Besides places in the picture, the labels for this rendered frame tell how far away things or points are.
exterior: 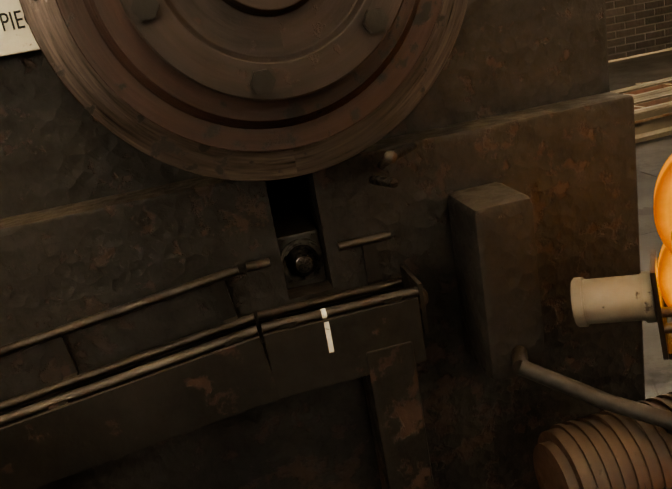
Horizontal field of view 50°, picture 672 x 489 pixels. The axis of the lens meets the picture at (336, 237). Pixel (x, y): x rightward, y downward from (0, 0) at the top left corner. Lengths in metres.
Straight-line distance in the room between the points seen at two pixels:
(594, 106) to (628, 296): 0.28
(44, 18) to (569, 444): 0.73
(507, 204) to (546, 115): 0.17
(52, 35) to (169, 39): 0.14
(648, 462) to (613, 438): 0.04
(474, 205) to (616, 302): 0.20
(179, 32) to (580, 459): 0.63
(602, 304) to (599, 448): 0.16
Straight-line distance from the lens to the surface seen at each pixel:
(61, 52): 0.79
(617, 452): 0.91
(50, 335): 0.95
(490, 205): 0.88
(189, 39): 0.69
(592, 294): 0.89
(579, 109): 1.02
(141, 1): 0.69
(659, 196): 0.74
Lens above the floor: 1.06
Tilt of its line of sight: 18 degrees down
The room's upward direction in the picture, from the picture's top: 10 degrees counter-clockwise
